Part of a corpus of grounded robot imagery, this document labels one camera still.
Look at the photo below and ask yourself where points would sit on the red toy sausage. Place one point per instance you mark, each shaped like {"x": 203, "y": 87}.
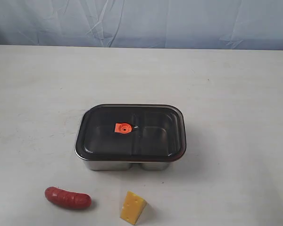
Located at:
{"x": 67, "y": 199}

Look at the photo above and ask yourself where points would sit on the yellow toy cheese wedge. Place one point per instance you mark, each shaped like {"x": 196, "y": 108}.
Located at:
{"x": 132, "y": 208}

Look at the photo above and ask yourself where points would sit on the dark transparent lunch box lid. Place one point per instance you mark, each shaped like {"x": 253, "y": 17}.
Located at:
{"x": 132, "y": 131}

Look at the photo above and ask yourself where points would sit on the stainless steel lunch box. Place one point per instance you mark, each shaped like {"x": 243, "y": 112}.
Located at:
{"x": 108, "y": 164}

